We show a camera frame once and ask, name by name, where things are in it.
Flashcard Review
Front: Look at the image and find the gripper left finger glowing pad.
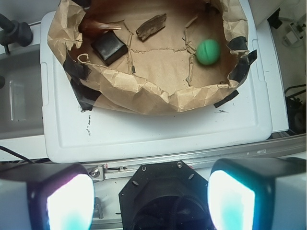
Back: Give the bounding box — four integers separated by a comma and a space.
0, 163, 94, 230

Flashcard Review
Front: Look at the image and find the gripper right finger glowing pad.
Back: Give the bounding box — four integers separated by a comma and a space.
207, 157, 307, 230

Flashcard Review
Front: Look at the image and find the green ball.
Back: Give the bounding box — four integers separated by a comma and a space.
196, 39, 221, 65

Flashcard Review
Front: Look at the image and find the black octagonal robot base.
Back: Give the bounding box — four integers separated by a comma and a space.
118, 161, 215, 230

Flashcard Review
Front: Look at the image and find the white plastic bin lid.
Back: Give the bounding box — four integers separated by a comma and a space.
40, 12, 272, 163

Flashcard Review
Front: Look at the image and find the white power adapter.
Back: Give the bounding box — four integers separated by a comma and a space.
285, 22, 303, 45

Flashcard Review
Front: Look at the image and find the black clamp knob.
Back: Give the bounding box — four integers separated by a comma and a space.
0, 14, 33, 55

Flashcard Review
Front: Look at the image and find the brown paper bag nest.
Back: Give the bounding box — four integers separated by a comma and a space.
47, 0, 257, 115

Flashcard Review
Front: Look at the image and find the amber brown glossy object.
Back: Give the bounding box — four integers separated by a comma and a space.
80, 19, 122, 33

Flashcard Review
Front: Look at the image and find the weathered wood piece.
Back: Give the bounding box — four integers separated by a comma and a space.
136, 13, 167, 42

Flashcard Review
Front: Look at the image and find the thin black cable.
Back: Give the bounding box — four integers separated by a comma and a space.
0, 145, 36, 164

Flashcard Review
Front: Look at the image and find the silver corner bracket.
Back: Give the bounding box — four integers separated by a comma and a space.
93, 197, 104, 219

